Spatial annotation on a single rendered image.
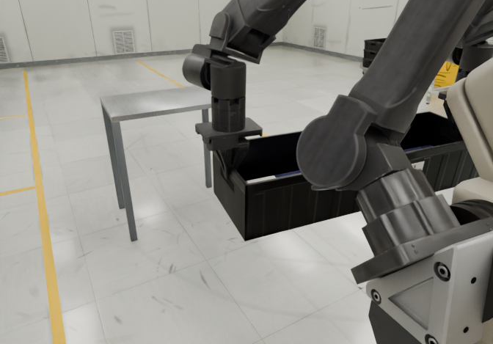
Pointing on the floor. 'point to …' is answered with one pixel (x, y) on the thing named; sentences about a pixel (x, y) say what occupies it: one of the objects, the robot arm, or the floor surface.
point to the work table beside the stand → (128, 100)
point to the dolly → (372, 48)
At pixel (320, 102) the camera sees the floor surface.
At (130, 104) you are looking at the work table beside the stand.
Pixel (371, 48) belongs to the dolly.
